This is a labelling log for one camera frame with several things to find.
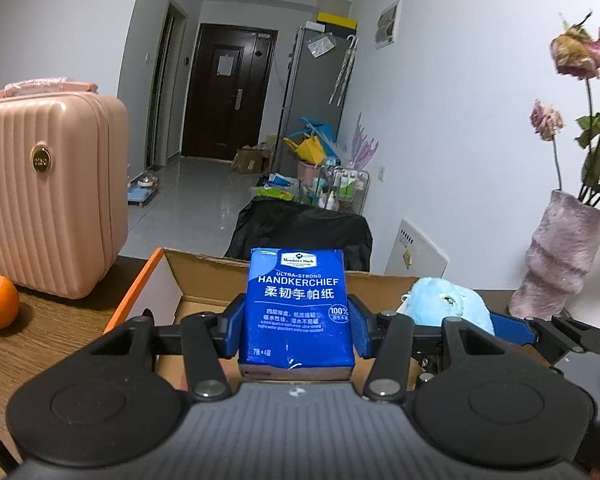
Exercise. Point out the white wall panel box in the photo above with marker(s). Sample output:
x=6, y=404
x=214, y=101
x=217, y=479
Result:
x=387, y=26

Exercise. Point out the bunch of dried pink roses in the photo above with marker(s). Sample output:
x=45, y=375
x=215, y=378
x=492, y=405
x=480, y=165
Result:
x=575, y=50

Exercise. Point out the yellow and black box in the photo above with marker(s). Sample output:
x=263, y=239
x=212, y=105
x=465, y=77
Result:
x=337, y=21

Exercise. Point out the folded pale umbrella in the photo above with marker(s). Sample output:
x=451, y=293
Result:
x=342, y=72

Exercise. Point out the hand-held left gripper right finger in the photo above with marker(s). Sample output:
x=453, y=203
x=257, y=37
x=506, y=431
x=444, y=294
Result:
x=361, y=330

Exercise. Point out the black cloth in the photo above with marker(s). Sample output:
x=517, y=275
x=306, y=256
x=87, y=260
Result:
x=300, y=232

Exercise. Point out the clear plastic sleeve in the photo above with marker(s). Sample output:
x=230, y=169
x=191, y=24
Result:
x=321, y=46

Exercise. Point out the red cardboard box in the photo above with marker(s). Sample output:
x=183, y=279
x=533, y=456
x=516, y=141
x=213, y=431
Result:
x=200, y=280

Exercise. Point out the blue plastic stool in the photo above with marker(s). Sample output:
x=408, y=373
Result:
x=312, y=127

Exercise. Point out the metal trolley cart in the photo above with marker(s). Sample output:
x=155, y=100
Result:
x=345, y=190

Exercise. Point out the light blue plush toy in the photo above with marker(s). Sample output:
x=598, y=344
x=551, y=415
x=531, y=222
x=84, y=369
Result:
x=445, y=305

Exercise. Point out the brown cardboard carton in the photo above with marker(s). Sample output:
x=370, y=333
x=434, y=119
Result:
x=252, y=161

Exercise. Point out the dark interior side door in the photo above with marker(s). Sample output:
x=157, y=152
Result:
x=162, y=90

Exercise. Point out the pink bucket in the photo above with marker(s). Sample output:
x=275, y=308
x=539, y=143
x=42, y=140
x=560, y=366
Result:
x=310, y=177

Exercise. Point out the pink ribbed suitcase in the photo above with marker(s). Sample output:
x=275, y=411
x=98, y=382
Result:
x=45, y=200

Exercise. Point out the pink textured vase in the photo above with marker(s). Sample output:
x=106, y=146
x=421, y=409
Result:
x=555, y=260

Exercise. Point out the green plastic bag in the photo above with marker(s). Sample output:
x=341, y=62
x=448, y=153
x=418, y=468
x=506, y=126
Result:
x=277, y=193

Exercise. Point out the grey refrigerator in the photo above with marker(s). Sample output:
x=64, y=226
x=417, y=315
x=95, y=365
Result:
x=310, y=95

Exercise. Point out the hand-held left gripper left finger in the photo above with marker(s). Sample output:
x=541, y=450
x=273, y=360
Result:
x=234, y=327

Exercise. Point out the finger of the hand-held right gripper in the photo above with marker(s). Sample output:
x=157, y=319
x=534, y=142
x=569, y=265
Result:
x=514, y=330

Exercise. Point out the white paper notice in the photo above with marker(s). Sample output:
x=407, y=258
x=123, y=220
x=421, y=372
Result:
x=224, y=65

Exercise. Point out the dark brown entrance door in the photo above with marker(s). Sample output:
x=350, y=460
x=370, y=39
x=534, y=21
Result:
x=225, y=110

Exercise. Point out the lavender wall decoration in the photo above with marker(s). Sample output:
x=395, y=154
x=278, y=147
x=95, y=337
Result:
x=362, y=142

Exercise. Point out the blue tissue pack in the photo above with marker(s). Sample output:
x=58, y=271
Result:
x=295, y=310

